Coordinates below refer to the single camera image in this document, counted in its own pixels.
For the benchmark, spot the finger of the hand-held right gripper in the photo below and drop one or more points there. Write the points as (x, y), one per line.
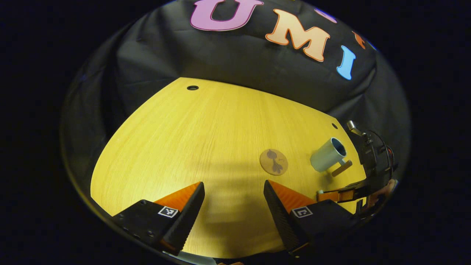
(340, 195)

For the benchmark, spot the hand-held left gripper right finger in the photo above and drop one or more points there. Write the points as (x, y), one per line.
(279, 217)

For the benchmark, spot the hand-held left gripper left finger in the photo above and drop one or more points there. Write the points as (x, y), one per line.
(187, 215)

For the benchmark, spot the round brown printed coaster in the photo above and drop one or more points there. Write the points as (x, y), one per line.
(273, 162)

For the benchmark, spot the black backdrop cloth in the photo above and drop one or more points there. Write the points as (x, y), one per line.
(239, 55)

